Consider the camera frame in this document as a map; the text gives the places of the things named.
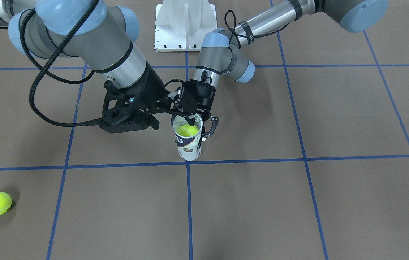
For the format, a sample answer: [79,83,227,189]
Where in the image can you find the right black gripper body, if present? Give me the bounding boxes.
[127,63,168,112]

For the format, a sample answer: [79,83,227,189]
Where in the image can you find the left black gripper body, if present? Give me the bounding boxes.
[179,80,216,121]

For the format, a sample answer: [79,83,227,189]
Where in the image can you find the clear tennis ball can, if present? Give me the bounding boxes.
[172,114,203,161]

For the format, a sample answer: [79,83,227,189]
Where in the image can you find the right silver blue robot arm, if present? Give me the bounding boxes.
[0,0,198,133]

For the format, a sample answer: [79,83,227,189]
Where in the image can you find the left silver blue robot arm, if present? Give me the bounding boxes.
[171,0,388,146]

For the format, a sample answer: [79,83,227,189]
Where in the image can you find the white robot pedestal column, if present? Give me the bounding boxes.
[154,0,218,52]

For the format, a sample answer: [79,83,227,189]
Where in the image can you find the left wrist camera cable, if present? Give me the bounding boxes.
[224,10,292,49]

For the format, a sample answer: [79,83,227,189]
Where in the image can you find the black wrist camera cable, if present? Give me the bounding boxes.
[20,0,104,127]

